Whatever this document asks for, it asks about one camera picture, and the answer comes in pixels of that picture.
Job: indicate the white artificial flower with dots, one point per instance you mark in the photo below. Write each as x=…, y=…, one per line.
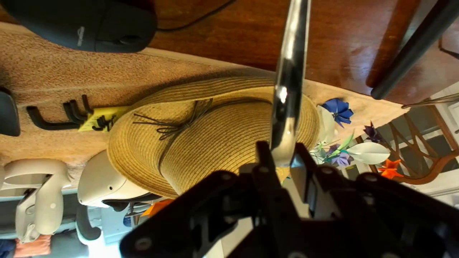
x=370, y=152

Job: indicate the woven straw hat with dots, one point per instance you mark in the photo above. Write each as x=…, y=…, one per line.
x=215, y=143

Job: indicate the brown wooden chair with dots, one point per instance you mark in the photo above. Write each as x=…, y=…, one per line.
x=431, y=166

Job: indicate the white VR controller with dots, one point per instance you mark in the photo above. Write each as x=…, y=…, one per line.
x=43, y=190

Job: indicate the black metal bar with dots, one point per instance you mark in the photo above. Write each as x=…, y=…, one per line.
x=416, y=47

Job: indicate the black computer mouse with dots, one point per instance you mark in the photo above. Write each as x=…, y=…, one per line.
x=86, y=23

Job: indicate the yellow flat tag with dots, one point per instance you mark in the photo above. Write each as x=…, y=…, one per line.
x=102, y=119

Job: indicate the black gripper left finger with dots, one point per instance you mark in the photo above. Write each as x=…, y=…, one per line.
x=201, y=219

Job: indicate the orange artificial flower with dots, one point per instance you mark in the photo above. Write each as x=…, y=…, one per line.
x=390, y=169

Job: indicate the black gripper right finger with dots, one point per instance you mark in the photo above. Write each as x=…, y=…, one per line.
x=373, y=219

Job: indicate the black hex key set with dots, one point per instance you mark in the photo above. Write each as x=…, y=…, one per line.
x=52, y=122

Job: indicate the white VR headset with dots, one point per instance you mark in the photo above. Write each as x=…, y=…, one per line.
x=105, y=183

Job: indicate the blue artificial flower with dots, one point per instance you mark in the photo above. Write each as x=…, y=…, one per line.
x=339, y=109

